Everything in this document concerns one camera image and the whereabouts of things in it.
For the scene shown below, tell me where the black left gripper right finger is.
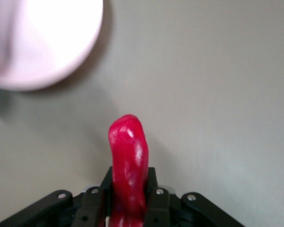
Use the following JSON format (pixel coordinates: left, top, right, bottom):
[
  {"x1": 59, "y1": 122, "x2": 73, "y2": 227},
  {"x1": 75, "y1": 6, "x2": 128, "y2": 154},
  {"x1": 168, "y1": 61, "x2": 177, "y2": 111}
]
[{"x1": 142, "y1": 166, "x2": 187, "y2": 227}]

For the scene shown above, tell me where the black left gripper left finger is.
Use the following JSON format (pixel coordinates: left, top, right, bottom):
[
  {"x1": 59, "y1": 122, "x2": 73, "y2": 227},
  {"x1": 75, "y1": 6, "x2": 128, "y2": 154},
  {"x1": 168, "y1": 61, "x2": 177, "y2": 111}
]
[{"x1": 72, "y1": 166, "x2": 115, "y2": 227}]

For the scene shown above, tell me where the red chili pepper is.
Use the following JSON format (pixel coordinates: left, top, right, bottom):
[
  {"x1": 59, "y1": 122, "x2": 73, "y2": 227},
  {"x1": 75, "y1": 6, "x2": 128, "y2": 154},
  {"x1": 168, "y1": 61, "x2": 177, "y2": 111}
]
[{"x1": 107, "y1": 114, "x2": 149, "y2": 227}]

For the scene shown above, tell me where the pink plate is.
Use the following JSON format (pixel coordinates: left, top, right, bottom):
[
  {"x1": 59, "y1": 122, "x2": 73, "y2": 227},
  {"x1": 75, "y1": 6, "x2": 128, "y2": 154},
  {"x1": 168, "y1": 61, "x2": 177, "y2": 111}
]
[{"x1": 0, "y1": 0, "x2": 104, "y2": 92}]

